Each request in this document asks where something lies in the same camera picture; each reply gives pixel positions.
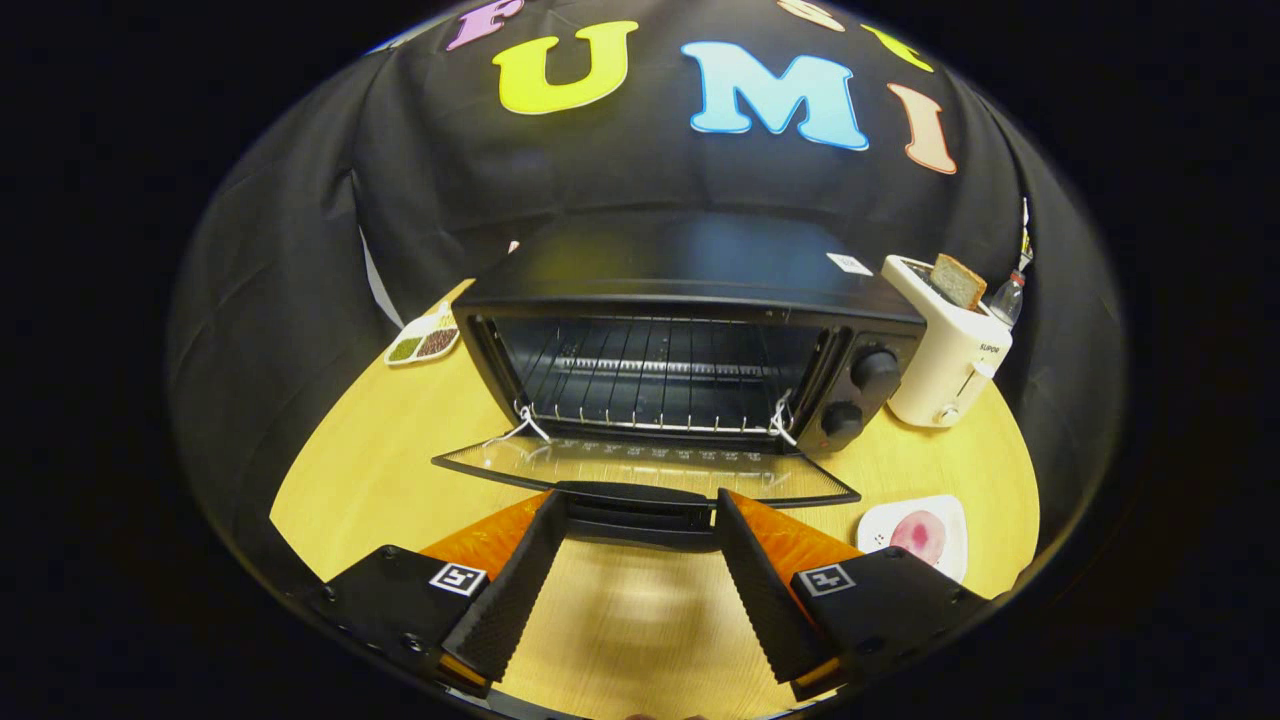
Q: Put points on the white square plate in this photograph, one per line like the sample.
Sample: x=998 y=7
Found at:
x=878 y=525

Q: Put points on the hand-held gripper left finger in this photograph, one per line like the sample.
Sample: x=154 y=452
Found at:
x=520 y=590

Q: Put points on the pink ham slice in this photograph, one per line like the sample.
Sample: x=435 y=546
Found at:
x=920 y=535

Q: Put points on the clear water bottle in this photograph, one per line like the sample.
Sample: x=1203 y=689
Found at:
x=1008 y=300

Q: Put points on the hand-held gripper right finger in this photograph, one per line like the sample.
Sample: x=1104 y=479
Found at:
x=762 y=590

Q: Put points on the black toaster oven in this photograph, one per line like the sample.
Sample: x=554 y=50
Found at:
x=680 y=260

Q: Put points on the divided white snack dish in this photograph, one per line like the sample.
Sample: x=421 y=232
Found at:
x=424 y=340

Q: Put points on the white toaster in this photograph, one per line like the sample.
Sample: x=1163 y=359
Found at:
x=940 y=370

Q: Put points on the brown bread slice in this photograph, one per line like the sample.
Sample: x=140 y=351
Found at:
x=958 y=282

